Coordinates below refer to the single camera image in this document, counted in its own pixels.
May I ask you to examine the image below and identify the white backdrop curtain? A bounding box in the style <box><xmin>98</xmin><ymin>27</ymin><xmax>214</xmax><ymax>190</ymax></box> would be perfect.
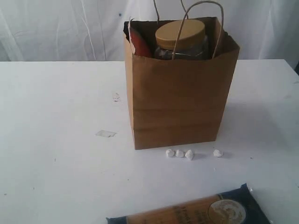
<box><xmin>0</xmin><ymin>0</ymin><xmax>299</xmax><ymax>67</ymax></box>

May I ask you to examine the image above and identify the brown paper bag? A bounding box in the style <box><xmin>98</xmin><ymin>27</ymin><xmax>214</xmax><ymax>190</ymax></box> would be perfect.
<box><xmin>123</xmin><ymin>17</ymin><xmax>240</xmax><ymax>150</ymax></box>

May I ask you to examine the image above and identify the spaghetti packet dark blue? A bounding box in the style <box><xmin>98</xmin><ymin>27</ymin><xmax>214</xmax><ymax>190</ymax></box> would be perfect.
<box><xmin>106</xmin><ymin>184</ymin><xmax>270</xmax><ymax>224</ymax></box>

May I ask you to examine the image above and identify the clear tape scrap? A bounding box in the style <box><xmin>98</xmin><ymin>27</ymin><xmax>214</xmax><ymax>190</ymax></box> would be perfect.
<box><xmin>95</xmin><ymin>130</ymin><xmax>117</xmax><ymax>138</ymax></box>

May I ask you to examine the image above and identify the nut jar gold lid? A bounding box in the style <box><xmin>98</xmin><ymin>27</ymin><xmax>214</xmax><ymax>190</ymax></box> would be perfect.
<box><xmin>154</xmin><ymin>19</ymin><xmax>209</xmax><ymax>60</ymax></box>

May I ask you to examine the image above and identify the brown red paper pouch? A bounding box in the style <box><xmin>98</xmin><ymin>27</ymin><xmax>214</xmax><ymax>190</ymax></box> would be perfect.
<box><xmin>128</xmin><ymin>19</ymin><xmax>152</xmax><ymax>58</ymax></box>

